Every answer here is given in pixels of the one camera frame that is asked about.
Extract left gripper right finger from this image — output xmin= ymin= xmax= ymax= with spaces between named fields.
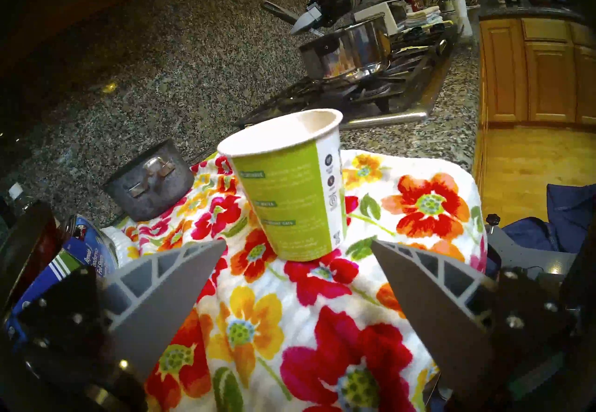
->
xmin=371 ymin=239 xmax=494 ymax=402

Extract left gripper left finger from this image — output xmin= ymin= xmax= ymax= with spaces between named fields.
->
xmin=100 ymin=238 xmax=227 ymax=381

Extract black handled metal spoon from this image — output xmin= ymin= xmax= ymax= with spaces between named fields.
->
xmin=261 ymin=0 xmax=324 ymax=38

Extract green white paper oats cup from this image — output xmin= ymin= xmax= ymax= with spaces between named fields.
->
xmin=217 ymin=108 xmax=347 ymax=262

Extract stainless steel pot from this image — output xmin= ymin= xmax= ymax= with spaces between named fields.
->
xmin=298 ymin=13 xmax=392 ymax=83

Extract white toaster oven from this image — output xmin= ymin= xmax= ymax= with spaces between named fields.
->
xmin=353 ymin=0 xmax=408 ymax=34

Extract blue foil box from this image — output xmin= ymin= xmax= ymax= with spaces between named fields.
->
xmin=5 ymin=215 xmax=119 ymax=337

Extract floral kitchen towel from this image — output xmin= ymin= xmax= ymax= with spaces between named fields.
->
xmin=100 ymin=149 xmax=487 ymax=412

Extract steel gas cooktop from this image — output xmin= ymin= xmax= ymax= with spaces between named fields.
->
xmin=233 ymin=25 xmax=459 ymax=130

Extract small dark saucepan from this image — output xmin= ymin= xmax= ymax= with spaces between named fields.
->
xmin=102 ymin=139 xmax=195 ymax=222

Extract folded dish towels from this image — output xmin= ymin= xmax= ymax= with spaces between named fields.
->
xmin=404 ymin=5 xmax=445 ymax=27

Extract tall white cup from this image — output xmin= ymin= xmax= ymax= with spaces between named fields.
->
xmin=449 ymin=0 xmax=473 ymax=38

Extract white capped dark bottle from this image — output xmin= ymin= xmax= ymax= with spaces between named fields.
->
xmin=7 ymin=182 xmax=38 ymax=211

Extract blue cloth cover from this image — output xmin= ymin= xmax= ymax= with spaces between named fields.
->
xmin=501 ymin=183 xmax=596 ymax=253

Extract wooden upper cabinet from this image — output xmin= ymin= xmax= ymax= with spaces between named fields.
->
xmin=0 ymin=0 xmax=154 ymax=81

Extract wooden lower cabinets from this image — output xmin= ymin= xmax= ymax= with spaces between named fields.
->
xmin=473 ymin=15 xmax=596 ymax=174

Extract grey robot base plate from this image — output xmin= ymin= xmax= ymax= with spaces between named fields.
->
xmin=487 ymin=213 xmax=578 ymax=277

